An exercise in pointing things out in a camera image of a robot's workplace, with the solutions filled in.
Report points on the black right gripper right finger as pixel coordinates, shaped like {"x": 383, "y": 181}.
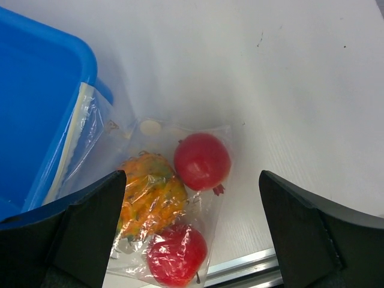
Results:
{"x": 320, "y": 243}

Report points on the orange toy pineapple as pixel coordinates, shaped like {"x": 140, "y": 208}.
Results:
{"x": 154, "y": 197}

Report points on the aluminium table edge rail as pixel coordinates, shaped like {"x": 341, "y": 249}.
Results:
{"x": 258, "y": 269}

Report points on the clear zip top bag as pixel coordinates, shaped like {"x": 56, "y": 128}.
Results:
{"x": 115, "y": 145}

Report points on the dark red toy pomegranate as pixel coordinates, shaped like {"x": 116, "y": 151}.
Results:
{"x": 203, "y": 162}

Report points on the blue plastic tray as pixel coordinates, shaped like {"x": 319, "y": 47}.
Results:
{"x": 53, "y": 109}

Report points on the red toy apple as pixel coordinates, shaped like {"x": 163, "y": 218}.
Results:
{"x": 176, "y": 254}

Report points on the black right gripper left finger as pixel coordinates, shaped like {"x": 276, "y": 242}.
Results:
{"x": 65, "y": 243}

